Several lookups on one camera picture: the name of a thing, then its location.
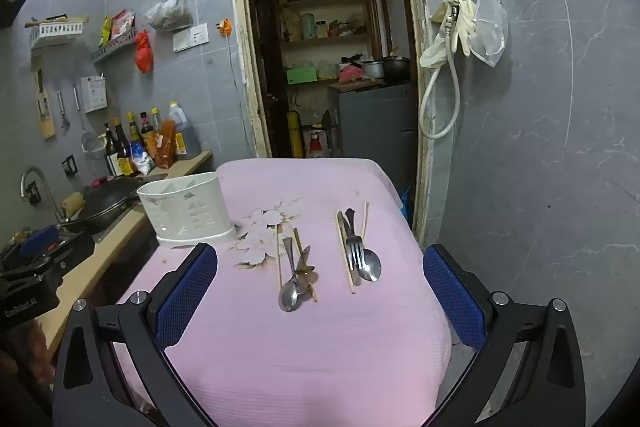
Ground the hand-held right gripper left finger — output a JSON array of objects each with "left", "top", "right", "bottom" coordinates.
[{"left": 52, "top": 242, "right": 221, "bottom": 427}]

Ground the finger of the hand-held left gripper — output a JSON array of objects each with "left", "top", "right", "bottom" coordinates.
[
  {"left": 17, "top": 226, "right": 62, "bottom": 259},
  {"left": 29, "top": 231, "right": 97, "bottom": 276}
]

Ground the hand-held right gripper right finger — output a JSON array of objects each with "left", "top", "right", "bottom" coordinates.
[{"left": 422, "top": 243, "right": 587, "bottom": 427}]

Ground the white plastic utensil holder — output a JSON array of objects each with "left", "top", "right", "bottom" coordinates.
[{"left": 136, "top": 172, "right": 236, "bottom": 249}]

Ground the large silver spoon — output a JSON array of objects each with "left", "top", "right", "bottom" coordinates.
[
  {"left": 278, "top": 237, "right": 302, "bottom": 313},
  {"left": 356, "top": 209, "right": 382, "bottom": 283}
]

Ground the silver fork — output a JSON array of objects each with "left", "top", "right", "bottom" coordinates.
[{"left": 346, "top": 207, "right": 365, "bottom": 273}]

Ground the person's left hand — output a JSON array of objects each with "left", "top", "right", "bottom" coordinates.
[{"left": 0, "top": 321, "right": 57, "bottom": 389}]

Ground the wooden kitchen counter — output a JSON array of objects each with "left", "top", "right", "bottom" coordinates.
[{"left": 30, "top": 149, "right": 213, "bottom": 358}]

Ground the black wok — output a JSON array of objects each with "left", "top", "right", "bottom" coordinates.
[{"left": 55, "top": 173, "right": 168, "bottom": 235}]

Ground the metal faucet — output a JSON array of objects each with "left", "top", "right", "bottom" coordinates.
[{"left": 20, "top": 166, "right": 61, "bottom": 220}]

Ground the hanging metal strainer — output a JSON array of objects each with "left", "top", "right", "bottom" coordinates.
[{"left": 72, "top": 83, "right": 103, "bottom": 160}]

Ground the blue plastic bag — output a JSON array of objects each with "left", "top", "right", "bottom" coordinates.
[{"left": 397, "top": 186, "right": 415, "bottom": 228}]

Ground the row of condiment bottles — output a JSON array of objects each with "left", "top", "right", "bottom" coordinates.
[{"left": 102, "top": 107, "right": 173, "bottom": 178}]

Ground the wooden cutting board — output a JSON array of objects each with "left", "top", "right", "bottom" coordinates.
[{"left": 31, "top": 54, "right": 57, "bottom": 140}]

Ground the pink floral table cloth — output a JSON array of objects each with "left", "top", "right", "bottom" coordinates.
[{"left": 115, "top": 157, "right": 453, "bottom": 427}]

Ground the hanging metal peeler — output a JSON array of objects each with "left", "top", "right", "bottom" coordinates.
[{"left": 56, "top": 89, "right": 71, "bottom": 135}]

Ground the large oil jug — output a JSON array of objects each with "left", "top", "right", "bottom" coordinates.
[{"left": 167, "top": 101, "right": 201, "bottom": 160}]

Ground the grey cabinet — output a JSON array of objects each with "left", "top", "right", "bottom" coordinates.
[{"left": 327, "top": 82, "right": 418, "bottom": 202}]

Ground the yellow tube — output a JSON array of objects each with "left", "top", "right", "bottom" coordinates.
[{"left": 287, "top": 109, "right": 304, "bottom": 158}]

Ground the white and red bag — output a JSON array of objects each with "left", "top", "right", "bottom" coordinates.
[{"left": 302, "top": 127, "right": 331, "bottom": 158}]

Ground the red plastic bag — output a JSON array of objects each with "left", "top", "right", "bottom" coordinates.
[{"left": 134, "top": 30, "right": 154, "bottom": 74}]

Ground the red snack packet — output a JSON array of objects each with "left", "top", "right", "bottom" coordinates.
[{"left": 109, "top": 8, "right": 137, "bottom": 42}]

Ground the black pot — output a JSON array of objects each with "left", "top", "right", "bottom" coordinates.
[{"left": 382, "top": 56, "right": 411, "bottom": 82}]

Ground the cream rubber glove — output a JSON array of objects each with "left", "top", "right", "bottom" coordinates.
[
  {"left": 419, "top": 32, "right": 451, "bottom": 68},
  {"left": 431, "top": 0, "right": 478, "bottom": 58}
]

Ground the green box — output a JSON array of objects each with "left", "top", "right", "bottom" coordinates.
[{"left": 286, "top": 66, "right": 319, "bottom": 85}]

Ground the dark wooden door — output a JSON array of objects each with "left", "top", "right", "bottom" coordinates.
[{"left": 248, "top": 0, "right": 281, "bottom": 158}]

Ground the clear bag of dried goods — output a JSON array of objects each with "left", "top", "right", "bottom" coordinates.
[{"left": 145, "top": 0, "right": 195, "bottom": 32}]

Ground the clear plastic bag on hook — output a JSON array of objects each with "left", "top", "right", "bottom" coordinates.
[{"left": 470, "top": 0, "right": 508, "bottom": 68}]

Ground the wooden shelf unit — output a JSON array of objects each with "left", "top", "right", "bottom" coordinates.
[{"left": 267, "top": 0, "right": 373, "bottom": 158}]

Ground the white wall box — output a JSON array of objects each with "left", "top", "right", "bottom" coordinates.
[{"left": 80, "top": 74, "right": 108, "bottom": 114}]

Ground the metal wall shelf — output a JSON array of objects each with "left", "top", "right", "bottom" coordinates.
[{"left": 91, "top": 29, "right": 138, "bottom": 64}]

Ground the white wall rack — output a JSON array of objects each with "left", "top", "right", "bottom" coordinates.
[{"left": 27, "top": 16, "right": 91, "bottom": 50}]

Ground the white hose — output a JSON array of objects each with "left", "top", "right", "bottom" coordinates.
[{"left": 419, "top": 4, "right": 463, "bottom": 140}]

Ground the worn door frame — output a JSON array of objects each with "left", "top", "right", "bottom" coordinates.
[{"left": 227, "top": 0, "right": 436, "bottom": 248}]

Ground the thin power cord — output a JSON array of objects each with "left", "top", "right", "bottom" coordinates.
[{"left": 226, "top": 34, "right": 248, "bottom": 120}]

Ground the white wall switch plate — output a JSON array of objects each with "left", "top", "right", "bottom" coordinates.
[{"left": 172, "top": 23, "right": 210, "bottom": 52}]

